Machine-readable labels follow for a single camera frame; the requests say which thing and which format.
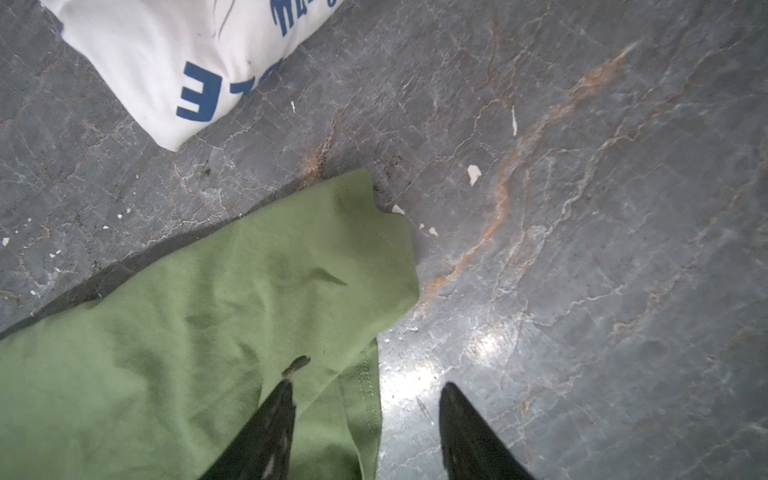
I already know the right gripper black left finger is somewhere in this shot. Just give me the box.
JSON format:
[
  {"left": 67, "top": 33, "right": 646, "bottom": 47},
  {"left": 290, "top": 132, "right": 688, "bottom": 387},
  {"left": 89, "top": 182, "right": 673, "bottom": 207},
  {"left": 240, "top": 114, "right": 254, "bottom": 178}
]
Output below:
[{"left": 200, "top": 379, "right": 296, "bottom": 480}]

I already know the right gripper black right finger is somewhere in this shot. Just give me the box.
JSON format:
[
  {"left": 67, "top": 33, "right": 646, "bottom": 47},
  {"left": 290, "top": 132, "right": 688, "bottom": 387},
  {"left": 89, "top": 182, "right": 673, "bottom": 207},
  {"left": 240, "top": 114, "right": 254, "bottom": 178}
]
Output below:
[{"left": 439, "top": 382, "right": 534, "bottom": 480}]

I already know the green tank top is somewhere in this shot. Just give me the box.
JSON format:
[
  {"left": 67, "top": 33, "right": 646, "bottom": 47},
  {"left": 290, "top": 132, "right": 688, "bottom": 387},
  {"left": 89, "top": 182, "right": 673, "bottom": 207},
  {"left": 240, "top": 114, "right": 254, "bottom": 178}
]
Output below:
[{"left": 1, "top": 170, "right": 420, "bottom": 479}]

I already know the white tank top navy trim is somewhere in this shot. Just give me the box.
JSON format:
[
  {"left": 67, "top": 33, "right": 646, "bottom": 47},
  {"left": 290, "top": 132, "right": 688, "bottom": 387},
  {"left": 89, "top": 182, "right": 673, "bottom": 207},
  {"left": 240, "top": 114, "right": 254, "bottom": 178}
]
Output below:
[{"left": 43, "top": 0, "right": 339, "bottom": 151}]

